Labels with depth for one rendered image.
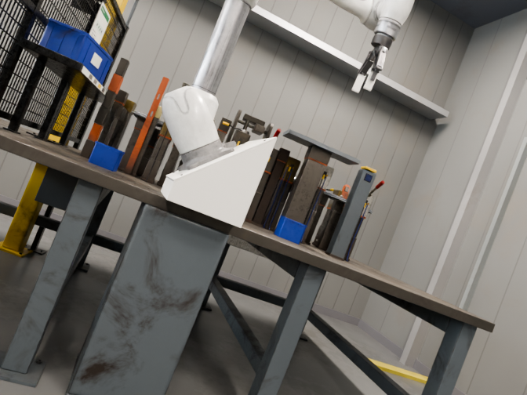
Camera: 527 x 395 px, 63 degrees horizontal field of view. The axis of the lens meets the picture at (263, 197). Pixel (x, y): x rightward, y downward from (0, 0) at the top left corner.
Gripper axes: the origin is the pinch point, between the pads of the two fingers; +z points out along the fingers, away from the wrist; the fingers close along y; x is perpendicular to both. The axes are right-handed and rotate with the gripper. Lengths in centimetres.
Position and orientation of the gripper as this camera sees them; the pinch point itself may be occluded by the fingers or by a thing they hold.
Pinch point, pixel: (361, 88)
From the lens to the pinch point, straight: 176.9
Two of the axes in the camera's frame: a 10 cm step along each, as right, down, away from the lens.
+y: 1.2, 1.9, -9.8
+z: -3.8, 9.2, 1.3
